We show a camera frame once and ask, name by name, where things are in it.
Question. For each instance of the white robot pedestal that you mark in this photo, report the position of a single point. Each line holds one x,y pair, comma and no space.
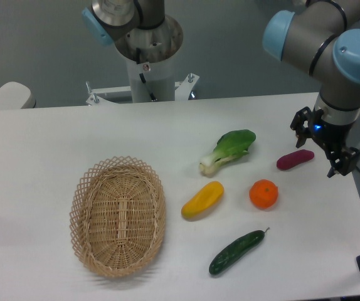
148,82

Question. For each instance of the purple sweet potato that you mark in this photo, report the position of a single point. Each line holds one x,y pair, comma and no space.
294,159

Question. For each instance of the oval wicker basket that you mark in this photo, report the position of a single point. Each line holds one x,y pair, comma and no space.
118,217

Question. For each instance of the white chair armrest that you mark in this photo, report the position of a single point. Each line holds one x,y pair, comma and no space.
15,96

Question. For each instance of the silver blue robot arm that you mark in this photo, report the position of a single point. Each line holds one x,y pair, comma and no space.
322,43

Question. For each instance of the green bok choy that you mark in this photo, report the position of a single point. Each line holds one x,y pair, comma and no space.
230,147

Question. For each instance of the orange tangerine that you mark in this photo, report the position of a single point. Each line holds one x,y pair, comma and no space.
263,193

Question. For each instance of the green cucumber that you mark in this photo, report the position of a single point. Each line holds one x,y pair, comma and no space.
229,255

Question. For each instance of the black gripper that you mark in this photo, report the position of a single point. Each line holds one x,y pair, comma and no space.
331,138

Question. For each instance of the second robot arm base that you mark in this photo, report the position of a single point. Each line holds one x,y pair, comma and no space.
140,30

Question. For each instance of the yellow mango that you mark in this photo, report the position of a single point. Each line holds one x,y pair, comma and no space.
205,199

